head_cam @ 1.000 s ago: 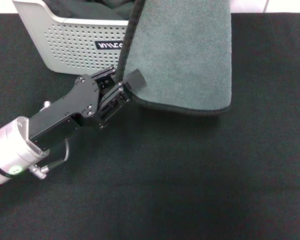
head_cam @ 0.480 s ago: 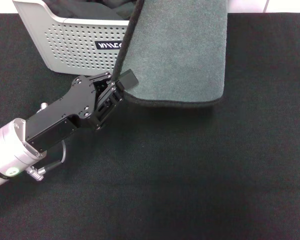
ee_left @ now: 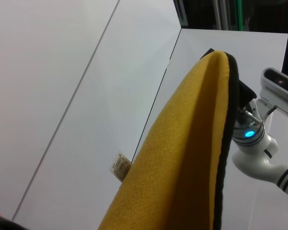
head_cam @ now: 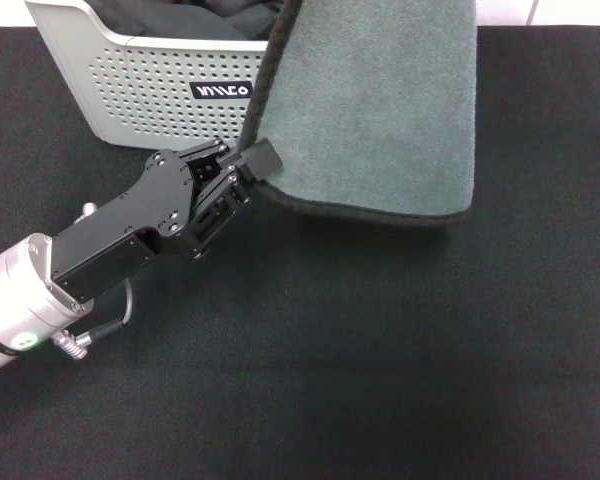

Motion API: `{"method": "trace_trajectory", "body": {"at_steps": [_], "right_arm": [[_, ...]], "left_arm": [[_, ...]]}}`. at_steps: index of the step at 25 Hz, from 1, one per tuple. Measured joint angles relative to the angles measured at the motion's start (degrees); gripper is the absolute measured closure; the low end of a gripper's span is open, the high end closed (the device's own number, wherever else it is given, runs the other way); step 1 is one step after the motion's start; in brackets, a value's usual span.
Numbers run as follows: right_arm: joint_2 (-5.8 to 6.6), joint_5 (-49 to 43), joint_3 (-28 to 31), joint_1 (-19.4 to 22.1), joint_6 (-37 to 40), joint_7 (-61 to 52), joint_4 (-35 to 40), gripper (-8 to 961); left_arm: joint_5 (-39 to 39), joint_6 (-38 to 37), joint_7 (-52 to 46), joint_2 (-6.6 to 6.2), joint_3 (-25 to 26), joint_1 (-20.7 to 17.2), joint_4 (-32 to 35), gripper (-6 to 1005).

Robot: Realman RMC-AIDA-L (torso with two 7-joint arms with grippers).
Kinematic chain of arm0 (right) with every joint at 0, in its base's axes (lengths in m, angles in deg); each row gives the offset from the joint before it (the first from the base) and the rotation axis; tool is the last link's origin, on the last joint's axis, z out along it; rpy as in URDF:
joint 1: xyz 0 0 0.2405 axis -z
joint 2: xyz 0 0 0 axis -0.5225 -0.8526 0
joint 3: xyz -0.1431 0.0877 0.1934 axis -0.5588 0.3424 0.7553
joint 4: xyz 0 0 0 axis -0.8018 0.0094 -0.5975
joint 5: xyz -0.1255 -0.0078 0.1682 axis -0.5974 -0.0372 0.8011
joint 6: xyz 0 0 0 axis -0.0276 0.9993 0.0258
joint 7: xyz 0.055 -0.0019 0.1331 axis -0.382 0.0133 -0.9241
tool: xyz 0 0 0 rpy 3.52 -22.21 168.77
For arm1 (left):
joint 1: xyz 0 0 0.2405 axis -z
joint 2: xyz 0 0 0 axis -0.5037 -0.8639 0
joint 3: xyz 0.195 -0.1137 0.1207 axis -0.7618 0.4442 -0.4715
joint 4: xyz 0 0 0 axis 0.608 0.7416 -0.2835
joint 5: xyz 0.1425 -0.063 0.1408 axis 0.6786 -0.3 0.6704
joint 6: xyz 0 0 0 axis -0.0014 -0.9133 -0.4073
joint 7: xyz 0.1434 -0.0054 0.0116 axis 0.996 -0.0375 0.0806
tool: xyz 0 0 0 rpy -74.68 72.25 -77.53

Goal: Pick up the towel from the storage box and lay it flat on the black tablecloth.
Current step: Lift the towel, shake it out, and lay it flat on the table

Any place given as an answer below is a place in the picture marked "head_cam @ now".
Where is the black cloth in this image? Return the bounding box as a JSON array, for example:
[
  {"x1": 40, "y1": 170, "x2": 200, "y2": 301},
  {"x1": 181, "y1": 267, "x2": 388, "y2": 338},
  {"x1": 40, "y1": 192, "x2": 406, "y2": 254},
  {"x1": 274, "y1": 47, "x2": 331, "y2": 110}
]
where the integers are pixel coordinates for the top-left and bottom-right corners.
[{"x1": 86, "y1": 0, "x2": 287, "y2": 42}]

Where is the grey towel with black trim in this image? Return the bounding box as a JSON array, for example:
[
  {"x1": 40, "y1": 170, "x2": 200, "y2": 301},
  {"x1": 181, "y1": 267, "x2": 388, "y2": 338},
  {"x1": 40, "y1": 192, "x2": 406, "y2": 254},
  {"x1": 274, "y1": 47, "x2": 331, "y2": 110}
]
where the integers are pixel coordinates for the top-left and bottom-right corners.
[{"x1": 238, "y1": 0, "x2": 478, "y2": 233}]

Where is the left gripper cable with plug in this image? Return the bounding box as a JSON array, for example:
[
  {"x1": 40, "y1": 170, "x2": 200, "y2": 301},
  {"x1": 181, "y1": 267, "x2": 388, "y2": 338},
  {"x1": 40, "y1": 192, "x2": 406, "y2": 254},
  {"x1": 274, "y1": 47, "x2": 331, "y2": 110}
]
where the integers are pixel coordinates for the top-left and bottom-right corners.
[{"x1": 51, "y1": 278, "x2": 134, "y2": 360}]

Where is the grey perforated storage box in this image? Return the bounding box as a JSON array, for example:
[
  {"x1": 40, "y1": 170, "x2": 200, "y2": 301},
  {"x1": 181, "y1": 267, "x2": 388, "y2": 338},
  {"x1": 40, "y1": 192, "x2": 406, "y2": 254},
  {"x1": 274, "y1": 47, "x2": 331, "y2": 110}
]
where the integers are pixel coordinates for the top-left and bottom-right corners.
[{"x1": 23, "y1": 0, "x2": 272, "y2": 152}]

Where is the black logo label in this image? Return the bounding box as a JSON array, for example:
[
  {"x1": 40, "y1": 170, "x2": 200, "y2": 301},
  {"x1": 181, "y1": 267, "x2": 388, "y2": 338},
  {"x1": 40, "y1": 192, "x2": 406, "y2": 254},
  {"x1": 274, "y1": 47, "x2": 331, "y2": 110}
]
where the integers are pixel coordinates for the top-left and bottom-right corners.
[{"x1": 190, "y1": 81, "x2": 254, "y2": 101}]

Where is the black tablecloth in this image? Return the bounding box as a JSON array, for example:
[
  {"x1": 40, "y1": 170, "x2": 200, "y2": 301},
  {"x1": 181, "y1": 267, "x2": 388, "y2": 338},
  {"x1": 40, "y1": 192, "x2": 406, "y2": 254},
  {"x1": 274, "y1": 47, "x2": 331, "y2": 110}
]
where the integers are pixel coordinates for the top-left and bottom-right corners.
[{"x1": 0, "y1": 24, "x2": 600, "y2": 480}]

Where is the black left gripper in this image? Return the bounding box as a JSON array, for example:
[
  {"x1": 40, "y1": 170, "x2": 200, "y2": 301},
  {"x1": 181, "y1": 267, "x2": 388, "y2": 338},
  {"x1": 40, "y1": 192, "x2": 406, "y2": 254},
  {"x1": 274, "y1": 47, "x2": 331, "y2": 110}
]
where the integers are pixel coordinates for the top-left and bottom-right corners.
[{"x1": 50, "y1": 137, "x2": 285, "y2": 305}]

